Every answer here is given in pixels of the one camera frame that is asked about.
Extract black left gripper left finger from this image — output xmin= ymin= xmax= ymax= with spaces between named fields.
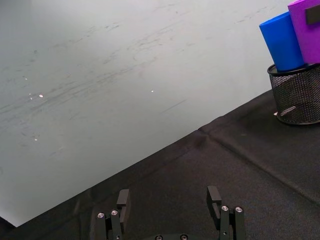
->
xmin=96 ymin=188 xmax=131 ymax=240

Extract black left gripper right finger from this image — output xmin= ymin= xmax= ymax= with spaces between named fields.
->
xmin=206 ymin=185 xmax=246 ymax=240

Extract black table cloth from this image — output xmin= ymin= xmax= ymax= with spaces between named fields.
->
xmin=0 ymin=87 xmax=320 ymax=240

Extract blue foam cylinder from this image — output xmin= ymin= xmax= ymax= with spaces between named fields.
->
xmin=258 ymin=11 xmax=306 ymax=73

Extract purple foam block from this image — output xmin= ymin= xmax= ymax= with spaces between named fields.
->
xmin=287 ymin=0 xmax=320 ymax=64

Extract black wire mesh cup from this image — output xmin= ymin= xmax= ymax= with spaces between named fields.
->
xmin=267 ymin=62 xmax=320 ymax=126

